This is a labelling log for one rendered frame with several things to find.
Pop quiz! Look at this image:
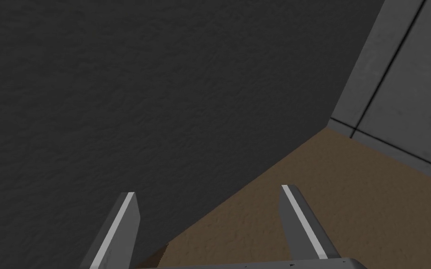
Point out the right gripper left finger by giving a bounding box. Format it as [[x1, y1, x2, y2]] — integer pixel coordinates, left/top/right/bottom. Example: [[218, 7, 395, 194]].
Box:
[[79, 191, 141, 269]]

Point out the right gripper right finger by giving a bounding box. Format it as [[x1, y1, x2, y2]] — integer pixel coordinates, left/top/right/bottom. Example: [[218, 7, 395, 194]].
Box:
[[279, 184, 341, 261]]

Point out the grey panelled door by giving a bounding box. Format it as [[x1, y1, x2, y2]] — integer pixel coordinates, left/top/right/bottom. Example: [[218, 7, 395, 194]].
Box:
[[326, 0, 431, 177]]

